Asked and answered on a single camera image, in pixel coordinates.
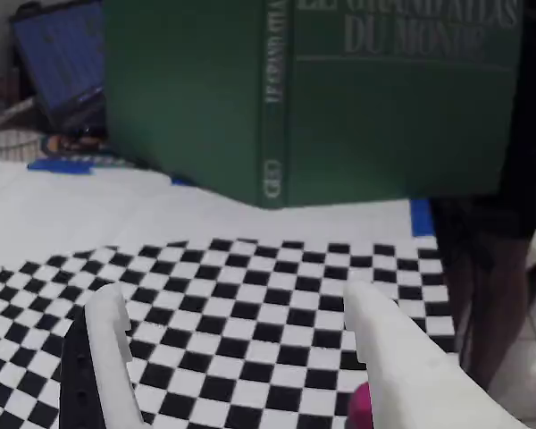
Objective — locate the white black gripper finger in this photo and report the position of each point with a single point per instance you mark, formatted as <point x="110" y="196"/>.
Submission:
<point x="107" y="357"/>

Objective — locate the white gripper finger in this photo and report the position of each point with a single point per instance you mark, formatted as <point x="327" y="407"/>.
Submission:
<point x="406" y="380"/>

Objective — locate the pink faceted ball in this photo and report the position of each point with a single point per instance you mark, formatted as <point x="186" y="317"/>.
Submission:
<point x="361" y="406"/>

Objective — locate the black white checkerboard paper mat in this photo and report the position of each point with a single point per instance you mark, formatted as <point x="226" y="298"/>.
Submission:
<point x="116" y="210"/>

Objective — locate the blue tape strip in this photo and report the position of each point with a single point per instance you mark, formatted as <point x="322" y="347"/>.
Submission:
<point x="422" y="219"/>
<point x="182" y="181"/>
<point x="60" y="165"/>

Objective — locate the person in black clothes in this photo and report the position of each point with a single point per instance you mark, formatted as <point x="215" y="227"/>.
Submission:
<point x="487" y="223"/>

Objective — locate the green atlas book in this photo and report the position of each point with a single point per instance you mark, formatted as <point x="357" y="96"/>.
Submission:
<point x="196" y="89"/>

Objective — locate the laptop with blue screen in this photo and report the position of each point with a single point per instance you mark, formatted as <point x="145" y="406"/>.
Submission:
<point x="58" y="58"/>

